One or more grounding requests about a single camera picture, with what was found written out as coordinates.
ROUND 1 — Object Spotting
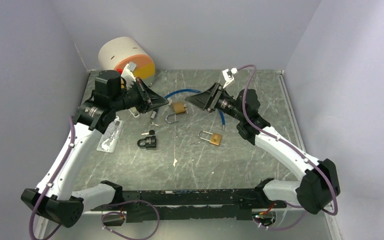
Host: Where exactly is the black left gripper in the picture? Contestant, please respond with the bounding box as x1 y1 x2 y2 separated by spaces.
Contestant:
110 77 169 114

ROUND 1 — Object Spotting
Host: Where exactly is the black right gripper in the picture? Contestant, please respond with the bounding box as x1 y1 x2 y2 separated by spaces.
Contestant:
184 82 245 122

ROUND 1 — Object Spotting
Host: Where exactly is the blue cable lock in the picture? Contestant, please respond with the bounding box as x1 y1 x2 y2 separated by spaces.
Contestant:
150 88 226 132

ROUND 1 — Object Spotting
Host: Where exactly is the long shackle brass padlock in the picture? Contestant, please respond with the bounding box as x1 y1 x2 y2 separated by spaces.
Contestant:
197 130 223 146

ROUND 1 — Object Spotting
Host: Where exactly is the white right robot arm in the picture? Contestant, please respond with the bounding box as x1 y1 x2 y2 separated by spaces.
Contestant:
185 83 341 215

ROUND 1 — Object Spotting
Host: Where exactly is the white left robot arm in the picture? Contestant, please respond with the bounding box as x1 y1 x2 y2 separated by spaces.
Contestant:
21 70 169 228

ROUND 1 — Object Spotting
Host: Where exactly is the black head key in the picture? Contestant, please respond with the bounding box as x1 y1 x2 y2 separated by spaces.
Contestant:
141 129 156 136

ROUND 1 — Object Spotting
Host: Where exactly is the black padlock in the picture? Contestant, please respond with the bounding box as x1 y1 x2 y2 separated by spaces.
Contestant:
136 135 157 149

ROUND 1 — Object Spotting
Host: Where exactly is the beige cylinder drawer box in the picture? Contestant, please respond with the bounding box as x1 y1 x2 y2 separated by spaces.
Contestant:
98 36 156 81

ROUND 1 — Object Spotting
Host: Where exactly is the plastic packaging card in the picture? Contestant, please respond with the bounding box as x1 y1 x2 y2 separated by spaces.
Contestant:
96 116 124 154

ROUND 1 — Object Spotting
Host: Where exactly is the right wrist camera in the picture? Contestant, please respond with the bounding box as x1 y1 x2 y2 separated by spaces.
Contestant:
221 67 238 89

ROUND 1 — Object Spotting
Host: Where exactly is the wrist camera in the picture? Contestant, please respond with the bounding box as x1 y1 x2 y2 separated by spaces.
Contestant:
115 62 137 90
221 67 238 89

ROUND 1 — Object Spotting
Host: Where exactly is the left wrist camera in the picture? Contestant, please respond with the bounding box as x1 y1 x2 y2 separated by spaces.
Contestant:
115 62 137 90

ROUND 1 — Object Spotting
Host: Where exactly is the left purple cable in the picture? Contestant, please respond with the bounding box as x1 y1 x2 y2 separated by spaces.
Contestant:
101 198 162 240

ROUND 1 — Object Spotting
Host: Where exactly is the purple cable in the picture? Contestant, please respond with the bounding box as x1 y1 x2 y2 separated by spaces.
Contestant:
253 202 309 232
101 198 162 240

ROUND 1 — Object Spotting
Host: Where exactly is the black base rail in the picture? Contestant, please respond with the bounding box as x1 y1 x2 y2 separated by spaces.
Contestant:
94 188 286 223

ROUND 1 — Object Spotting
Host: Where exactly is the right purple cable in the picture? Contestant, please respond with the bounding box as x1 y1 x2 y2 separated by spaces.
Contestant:
253 202 309 232

